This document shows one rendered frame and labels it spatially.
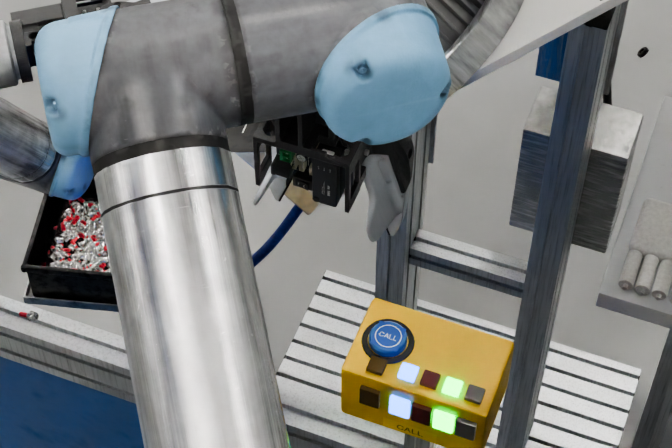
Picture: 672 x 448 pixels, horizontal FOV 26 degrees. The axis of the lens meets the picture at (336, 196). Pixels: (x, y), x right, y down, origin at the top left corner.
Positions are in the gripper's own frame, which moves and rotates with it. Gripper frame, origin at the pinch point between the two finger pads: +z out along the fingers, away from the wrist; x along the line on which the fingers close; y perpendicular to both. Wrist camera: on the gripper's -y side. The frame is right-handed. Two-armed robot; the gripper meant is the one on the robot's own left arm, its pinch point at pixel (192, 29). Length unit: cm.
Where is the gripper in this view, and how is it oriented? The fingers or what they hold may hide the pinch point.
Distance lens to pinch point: 168.4
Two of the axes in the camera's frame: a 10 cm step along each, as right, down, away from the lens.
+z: 9.6, -2.1, 1.7
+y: -2.7, -6.8, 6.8
